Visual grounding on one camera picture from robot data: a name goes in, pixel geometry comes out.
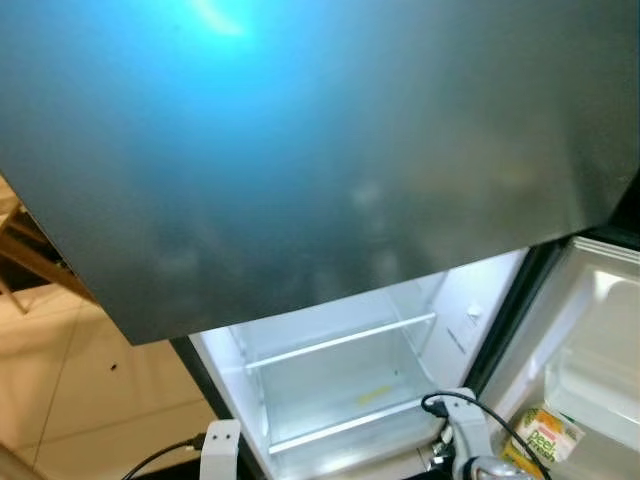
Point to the grey steel freezer door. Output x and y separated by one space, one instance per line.
300 150

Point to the glass fridge shelf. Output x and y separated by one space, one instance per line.
340 340
340 428

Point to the wooden furniture frame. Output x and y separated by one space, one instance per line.
40 260

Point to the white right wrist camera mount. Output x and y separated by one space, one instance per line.
462 425

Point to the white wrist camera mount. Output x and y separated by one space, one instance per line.
462 425
220 450

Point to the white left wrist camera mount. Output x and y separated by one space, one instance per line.
220 450

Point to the grey fridge lower door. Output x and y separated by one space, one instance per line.
590 330

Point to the grey fridge cabinet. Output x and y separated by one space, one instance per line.
470 300

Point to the Peel Fresh juice carton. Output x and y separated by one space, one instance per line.
550 440

